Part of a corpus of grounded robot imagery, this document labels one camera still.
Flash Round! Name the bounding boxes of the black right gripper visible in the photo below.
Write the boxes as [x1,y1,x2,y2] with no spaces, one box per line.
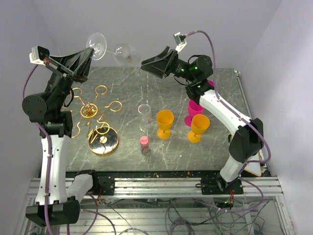
[141,47,197,83]

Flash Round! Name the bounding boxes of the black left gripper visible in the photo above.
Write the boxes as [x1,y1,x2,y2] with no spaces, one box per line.
[44,47,94,112]

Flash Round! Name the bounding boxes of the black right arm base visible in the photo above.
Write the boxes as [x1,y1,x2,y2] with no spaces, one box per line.
[195,178,244,195]

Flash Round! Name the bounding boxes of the yellow wine glass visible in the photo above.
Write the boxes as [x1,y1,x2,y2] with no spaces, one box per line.
[187,114,210,143]
[156,110,174,140]

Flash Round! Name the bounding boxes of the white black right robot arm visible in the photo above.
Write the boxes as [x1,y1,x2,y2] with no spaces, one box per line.
[141,47,265,194]

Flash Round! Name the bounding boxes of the clear wine glass front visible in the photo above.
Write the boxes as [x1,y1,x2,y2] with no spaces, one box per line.
[86,32,141,67]

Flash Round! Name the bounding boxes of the pink wine glass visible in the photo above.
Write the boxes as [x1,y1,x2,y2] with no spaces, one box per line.
[184,100,204,127]
[208,80,215,87]

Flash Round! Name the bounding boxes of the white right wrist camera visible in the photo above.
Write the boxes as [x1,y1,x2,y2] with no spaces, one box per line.
[173,32,187,53]

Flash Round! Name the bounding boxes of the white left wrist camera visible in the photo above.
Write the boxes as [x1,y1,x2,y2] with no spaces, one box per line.
[29,46,50,65]

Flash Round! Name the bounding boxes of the yellow wine glass front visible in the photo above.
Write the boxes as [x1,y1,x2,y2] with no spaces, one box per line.
[187,114,210,143]

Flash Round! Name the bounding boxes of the clear wine glass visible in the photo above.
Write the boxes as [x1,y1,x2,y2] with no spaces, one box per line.
[86,32,141,67]
[138,104,152,132]

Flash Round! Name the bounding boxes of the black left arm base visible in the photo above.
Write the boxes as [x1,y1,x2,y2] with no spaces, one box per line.
[88,172,115,196]

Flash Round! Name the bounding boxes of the aluminium rail frame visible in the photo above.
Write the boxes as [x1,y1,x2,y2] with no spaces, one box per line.
[17,171,295,235]

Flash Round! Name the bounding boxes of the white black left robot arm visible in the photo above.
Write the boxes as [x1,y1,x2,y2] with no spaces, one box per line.
[22,46,100,228]

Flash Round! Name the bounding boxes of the gold wire glass rack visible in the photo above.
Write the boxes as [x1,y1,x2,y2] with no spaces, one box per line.
[70,85,123,157]

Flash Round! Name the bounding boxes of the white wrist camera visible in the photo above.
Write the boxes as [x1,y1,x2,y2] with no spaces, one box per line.
[173,32,187,53]
[29,46,50,65]

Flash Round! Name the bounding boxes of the white board yellow rim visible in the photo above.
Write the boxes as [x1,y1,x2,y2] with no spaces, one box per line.
[244,153,262,177]

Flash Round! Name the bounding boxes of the small pink bottle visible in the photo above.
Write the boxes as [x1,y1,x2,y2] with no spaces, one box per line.
[139,136,150,153]

